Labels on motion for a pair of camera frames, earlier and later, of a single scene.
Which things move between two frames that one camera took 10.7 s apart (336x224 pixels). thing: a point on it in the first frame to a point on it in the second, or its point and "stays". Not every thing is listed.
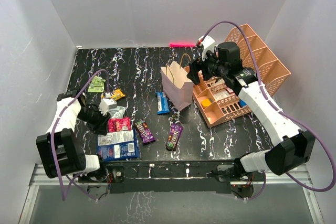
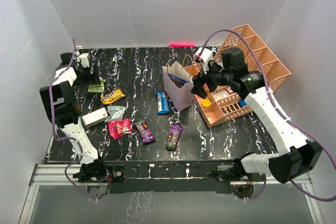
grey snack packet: x=117 y=113 stays
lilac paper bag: x=178 y=88 stays
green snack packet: x=97 y=85 stays
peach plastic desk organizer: x=218 y=99 stays
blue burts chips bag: x=122 y=145 to x=178 y=81
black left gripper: x=100 y=126 to x=91 y=80
